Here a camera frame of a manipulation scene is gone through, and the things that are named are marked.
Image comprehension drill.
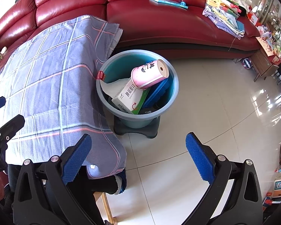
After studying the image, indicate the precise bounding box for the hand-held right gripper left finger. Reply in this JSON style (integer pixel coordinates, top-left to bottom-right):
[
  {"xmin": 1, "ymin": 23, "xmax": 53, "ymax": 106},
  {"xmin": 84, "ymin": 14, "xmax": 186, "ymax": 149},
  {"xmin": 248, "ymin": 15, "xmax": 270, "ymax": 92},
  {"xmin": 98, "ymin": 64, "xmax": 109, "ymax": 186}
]
[{"xmin": 13, "ymin": 133, "xmax": 101, "ymax": 225}]

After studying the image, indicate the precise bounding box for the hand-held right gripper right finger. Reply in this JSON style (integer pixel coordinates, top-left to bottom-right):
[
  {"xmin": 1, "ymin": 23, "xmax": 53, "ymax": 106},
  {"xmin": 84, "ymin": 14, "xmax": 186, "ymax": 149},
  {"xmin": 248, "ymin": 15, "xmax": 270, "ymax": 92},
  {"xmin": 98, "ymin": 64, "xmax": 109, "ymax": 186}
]
[{"xmin": 181, "ymin": 132, "xmax": 264, "ymax": 225}]

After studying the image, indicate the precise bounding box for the blue plastic tray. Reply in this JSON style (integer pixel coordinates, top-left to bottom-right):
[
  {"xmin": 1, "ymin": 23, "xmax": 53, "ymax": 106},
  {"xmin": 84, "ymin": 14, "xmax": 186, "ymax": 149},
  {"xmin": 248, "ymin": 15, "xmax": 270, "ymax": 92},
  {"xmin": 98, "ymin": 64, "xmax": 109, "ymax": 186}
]
[{"xmin": 144, "ymin": 76, "xmax": 174, "ymax": 107}]

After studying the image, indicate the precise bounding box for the white paper napkin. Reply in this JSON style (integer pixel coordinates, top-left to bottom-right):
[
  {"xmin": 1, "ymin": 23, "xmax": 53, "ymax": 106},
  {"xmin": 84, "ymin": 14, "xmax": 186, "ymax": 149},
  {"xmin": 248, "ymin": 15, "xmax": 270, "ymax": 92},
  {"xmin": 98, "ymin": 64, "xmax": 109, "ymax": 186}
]
[{"xmin": 100, "ymin": 78, "xmax": 132, "ymax": 98}]

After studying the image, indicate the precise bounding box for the white green medicine box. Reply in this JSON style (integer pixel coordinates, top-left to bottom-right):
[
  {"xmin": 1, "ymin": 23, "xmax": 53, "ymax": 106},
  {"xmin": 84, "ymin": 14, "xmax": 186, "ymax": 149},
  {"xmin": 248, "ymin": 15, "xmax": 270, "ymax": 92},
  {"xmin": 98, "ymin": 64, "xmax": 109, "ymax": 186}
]
[{"xmin": 111, "ymin": 78, "xmax": 151, "ymax": 115}]

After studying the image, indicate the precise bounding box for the pink paper cup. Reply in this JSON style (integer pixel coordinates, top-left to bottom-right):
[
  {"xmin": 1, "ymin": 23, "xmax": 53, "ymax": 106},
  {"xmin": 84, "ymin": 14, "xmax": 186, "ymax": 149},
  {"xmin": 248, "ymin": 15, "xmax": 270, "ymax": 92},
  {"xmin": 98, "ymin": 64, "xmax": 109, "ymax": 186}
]
[{"xmin": 131, "ymin": 59, "xmax": 169, "ymax": 90}]

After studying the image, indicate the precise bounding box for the teal plastic bucket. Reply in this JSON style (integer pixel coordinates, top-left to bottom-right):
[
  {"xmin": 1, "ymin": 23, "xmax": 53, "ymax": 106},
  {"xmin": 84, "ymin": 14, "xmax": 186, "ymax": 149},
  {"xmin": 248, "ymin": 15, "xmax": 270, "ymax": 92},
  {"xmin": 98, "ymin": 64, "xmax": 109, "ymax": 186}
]
[{"xmin": 96, "ymin": 50, "xmax": 179, "ymax": 129}]

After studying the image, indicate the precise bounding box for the blue fuzzy slipper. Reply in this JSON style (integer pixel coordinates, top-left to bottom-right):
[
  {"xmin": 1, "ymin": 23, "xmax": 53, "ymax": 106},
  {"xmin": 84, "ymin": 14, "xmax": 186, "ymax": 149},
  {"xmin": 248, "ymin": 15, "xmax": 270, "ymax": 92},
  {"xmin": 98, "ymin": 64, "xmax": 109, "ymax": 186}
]
[{"xmin": 114, "ymin": 169, "xmax": 127, "ymax": 195}]

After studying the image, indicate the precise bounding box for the dark plastic stool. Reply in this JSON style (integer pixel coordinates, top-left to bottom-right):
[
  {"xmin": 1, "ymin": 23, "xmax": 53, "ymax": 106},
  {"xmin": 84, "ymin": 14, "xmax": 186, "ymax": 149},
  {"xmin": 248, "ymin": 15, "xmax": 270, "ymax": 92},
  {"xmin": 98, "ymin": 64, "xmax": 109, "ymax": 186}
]
[{"xmin": 114, "ymin": 115, "xmax": 160, "ymax": 140}]

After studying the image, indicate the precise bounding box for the grey checked cloth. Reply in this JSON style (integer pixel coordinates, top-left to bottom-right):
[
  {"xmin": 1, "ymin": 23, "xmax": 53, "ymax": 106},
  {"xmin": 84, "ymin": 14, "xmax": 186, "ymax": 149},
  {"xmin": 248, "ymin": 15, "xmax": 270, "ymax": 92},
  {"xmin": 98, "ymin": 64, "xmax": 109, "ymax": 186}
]
[{"xmin": 0, "ymin": 15, "xmax": 127, "ymax": 179}]

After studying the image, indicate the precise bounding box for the blue white ball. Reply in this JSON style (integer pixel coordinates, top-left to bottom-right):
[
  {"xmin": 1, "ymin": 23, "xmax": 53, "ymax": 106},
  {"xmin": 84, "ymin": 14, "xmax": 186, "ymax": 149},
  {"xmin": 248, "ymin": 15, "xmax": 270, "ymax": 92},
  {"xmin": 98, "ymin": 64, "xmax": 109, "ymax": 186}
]
[{"xmin": 242, "ymin": 57, "xmax": 253, "ymax": 69}]

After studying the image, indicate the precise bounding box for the wooden side table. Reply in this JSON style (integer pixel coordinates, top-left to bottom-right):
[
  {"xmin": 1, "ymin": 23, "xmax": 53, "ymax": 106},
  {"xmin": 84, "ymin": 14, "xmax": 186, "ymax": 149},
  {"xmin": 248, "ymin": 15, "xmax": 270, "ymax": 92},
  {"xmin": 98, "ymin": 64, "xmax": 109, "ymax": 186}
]
[{"xmin": 255, "ymin": 36, "xmax": 281, "ymax": 82}]

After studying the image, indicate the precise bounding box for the pile of folded clothes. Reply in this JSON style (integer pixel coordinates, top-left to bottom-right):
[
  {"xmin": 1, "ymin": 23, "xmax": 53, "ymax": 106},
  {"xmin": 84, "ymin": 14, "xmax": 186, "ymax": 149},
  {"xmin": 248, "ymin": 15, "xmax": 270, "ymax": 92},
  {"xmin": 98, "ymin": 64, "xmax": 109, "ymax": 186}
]
[{"xmin": 203, "ymin": 0, "xmax": 246, "ymax": 38}]

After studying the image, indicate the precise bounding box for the red leather sofa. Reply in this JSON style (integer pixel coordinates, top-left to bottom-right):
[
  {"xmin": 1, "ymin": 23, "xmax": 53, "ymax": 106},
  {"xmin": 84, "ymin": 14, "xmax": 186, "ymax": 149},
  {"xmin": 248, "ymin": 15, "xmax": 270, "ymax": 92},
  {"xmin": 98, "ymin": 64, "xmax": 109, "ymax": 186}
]
[{"xmin": 0, "ymin": 0, "xmax": 264, "ymax": 201}]

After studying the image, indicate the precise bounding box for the red gift box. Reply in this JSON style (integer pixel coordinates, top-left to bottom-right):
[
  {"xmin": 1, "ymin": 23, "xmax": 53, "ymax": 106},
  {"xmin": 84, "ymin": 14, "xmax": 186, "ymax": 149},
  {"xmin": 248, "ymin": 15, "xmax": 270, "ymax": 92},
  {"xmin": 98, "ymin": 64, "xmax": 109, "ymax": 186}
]
[{"xmin": 247, "ymin": 12, "xmax": 260, "ymax": 26}]

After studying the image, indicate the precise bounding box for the blue book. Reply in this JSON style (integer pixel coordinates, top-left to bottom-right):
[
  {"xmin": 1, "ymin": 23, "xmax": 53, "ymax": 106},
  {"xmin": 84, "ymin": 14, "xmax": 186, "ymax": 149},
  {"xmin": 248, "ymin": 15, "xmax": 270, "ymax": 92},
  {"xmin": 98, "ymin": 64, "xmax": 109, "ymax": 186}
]
[{"xmin": 149, "ymin": 0, "xmax": 189, "ymax": 10}]

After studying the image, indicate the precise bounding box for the glass display cabinet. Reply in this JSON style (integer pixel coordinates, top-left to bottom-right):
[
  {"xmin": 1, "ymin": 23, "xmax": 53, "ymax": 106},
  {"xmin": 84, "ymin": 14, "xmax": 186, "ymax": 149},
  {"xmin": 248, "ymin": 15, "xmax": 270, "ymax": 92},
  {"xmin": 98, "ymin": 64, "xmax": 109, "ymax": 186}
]
[{"xmin": 258, "ymin": 0, "xmax": 281, "ymax": 43}]

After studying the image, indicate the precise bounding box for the wooden table frame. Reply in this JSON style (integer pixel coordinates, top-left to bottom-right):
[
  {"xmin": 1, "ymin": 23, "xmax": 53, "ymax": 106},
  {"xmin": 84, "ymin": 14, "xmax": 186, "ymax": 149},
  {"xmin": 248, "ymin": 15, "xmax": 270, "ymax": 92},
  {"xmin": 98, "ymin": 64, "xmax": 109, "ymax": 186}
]
[{"xmin": 94, "ymin": 191, "xmax": 119, "ymax": 225}]

